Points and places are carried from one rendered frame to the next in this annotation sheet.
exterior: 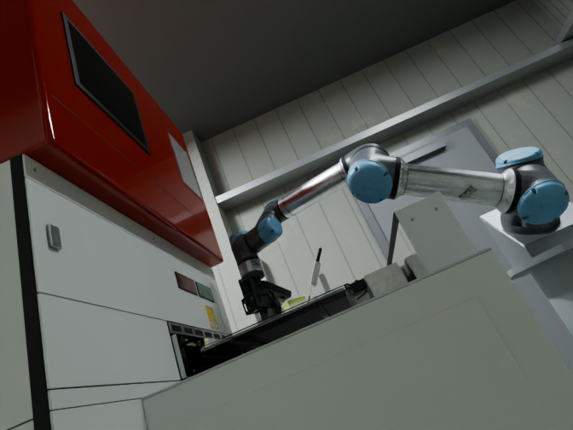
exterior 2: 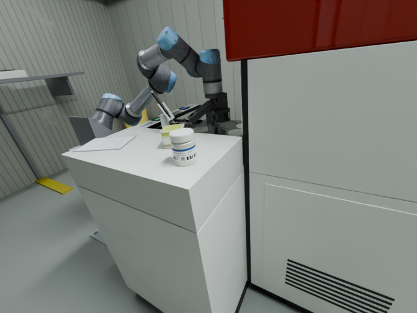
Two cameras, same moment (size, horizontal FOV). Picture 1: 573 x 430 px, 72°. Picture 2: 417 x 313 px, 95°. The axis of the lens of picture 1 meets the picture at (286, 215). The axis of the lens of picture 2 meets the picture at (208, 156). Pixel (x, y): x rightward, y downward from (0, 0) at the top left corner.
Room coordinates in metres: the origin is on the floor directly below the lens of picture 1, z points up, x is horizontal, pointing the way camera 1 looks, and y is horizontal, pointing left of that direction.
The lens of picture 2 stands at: (1.93, 0.53, 1.23)
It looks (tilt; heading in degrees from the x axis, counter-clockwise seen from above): 26 degrees down; 210
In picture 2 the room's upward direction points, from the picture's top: 7 degrees counter-clockwise
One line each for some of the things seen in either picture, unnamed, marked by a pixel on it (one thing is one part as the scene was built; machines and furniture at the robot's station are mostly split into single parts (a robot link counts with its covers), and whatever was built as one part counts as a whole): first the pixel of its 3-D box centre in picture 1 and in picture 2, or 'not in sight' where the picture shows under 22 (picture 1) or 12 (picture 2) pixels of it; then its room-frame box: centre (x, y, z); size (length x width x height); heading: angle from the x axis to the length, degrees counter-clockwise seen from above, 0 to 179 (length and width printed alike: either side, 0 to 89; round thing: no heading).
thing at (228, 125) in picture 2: (289, 326); (218, 131); (1.06, 0.11, 0.90); 0.34 x 0.34 x 0.01; 87
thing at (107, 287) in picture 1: (167, 305); (272, 99); (0.88, 0.34, 1.02); 0.81 x 0.03 x 0.40; 177
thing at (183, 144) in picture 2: not in sight; (183, 146); (1.51, 0.21, 1.01); 0.07 x 0.07 x 0.10
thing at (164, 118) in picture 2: (319, 281); (167, 118); (1.30, -0.01, 1.03); 0.06 x 0.04 x 0.13; 87
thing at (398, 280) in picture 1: (386, 298); not in sight; (1.07, -0.16, 0.87); 0.36 x 0.08 x 0.03; 177
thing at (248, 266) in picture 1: (251, 270); (212, 87); (1.22, 0.17, 1.13); 0.08 x 0.08 x 0.05
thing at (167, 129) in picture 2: (296, 308); (174, 136); (1.41, 0.10, 1.00); 0.07 x 0.07 x 0.07; 24
